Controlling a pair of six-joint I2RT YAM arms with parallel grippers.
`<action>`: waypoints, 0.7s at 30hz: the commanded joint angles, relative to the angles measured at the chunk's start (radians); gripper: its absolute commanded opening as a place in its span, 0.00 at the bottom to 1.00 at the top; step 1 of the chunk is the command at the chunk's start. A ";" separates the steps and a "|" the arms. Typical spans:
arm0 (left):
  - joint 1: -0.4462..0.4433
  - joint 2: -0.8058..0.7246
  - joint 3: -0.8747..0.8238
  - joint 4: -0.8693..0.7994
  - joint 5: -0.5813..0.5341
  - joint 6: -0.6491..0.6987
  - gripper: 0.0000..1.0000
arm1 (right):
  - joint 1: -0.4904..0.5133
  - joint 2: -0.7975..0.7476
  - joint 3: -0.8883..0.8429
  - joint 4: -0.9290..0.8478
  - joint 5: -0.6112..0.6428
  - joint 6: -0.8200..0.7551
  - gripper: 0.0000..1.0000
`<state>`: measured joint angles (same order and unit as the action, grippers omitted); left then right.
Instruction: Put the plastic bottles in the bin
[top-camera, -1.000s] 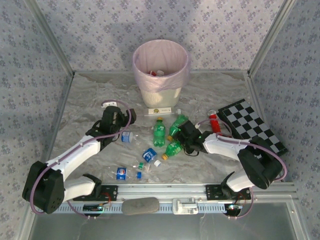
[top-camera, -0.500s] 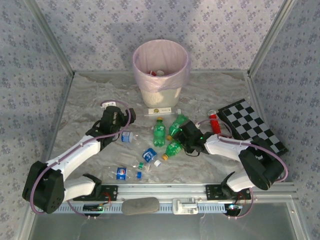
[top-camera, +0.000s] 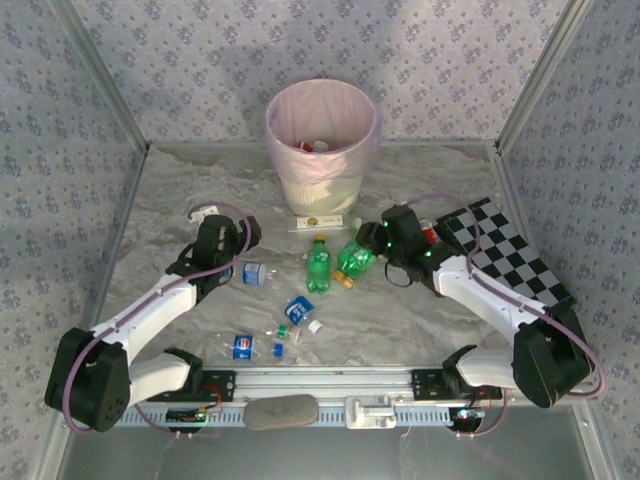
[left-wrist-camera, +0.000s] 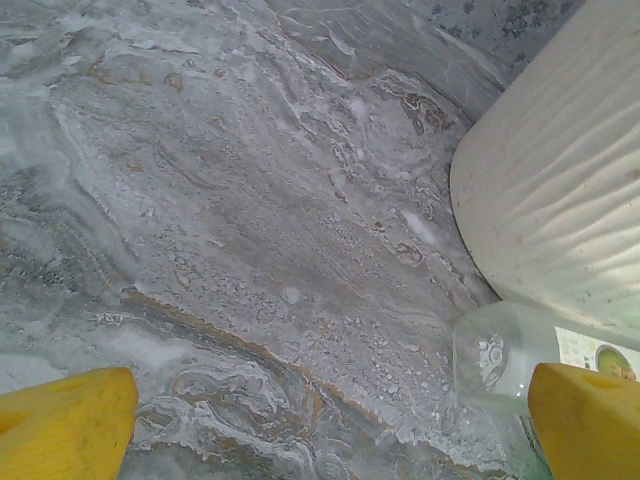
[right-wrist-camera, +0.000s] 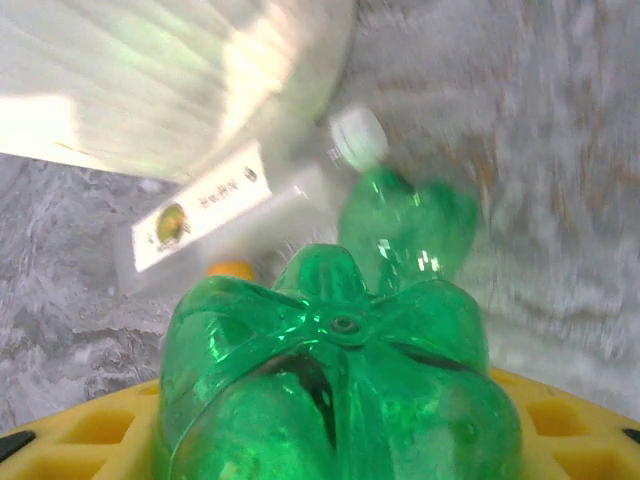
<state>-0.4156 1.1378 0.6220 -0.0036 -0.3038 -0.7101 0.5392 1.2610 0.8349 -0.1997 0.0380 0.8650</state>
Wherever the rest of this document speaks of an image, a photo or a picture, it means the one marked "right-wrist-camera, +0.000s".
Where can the green bottle yellow cap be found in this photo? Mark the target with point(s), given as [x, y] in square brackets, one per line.
[340, 400]
[230, 269]

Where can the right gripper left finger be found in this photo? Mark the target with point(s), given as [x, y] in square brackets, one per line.
[75, 440]

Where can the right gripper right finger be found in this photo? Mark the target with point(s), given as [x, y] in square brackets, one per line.
[570, 430]

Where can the white ribbed waste bin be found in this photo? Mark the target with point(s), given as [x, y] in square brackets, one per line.
[150, 75]

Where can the green bottle white cap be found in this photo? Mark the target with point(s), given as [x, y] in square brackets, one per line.
[400, 225]

